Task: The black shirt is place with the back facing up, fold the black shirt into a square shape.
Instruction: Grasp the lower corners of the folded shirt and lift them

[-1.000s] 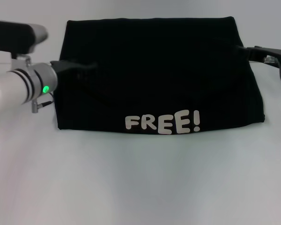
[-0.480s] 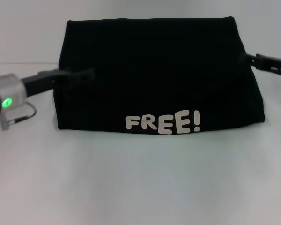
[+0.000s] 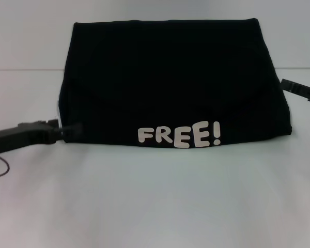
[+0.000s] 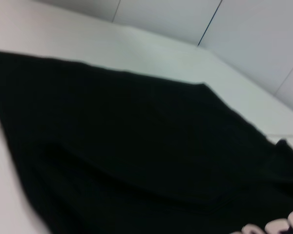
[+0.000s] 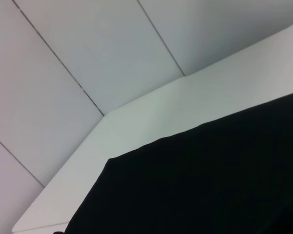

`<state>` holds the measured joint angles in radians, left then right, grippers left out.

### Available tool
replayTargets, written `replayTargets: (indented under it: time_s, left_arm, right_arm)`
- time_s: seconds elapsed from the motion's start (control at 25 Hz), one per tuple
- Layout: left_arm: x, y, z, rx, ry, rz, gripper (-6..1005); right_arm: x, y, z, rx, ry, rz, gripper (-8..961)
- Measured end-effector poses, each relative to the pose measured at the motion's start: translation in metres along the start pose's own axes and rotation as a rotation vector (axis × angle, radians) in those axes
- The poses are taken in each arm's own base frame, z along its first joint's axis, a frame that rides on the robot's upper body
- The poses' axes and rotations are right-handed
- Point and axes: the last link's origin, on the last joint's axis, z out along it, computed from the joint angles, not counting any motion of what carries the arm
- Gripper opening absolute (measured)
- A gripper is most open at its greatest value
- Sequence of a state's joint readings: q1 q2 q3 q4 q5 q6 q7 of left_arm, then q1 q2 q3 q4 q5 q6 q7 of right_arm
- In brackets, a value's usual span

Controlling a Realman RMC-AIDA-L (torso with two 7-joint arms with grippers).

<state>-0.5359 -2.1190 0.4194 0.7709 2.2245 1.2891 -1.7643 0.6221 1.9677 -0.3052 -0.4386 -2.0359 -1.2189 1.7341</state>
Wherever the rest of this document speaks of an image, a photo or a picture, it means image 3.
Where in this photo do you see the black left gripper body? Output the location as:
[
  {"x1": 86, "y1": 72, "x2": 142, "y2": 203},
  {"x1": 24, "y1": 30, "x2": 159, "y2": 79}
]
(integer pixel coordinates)
[{"x1": 0, "y1": 119, "x2": 60, "y2": 152}]

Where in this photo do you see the black t-shirt white print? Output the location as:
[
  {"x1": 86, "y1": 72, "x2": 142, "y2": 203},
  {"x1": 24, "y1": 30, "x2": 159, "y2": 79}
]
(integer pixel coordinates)
[{"x1": 56, "y1": 17, "x2": 293, "y2": 151}]

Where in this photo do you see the left arm gripper cable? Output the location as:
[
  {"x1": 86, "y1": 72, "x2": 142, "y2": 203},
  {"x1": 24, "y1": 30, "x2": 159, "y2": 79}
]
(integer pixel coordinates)
[{"x1": 0, "y1": 154, "x2": 11, "y2": 181}]

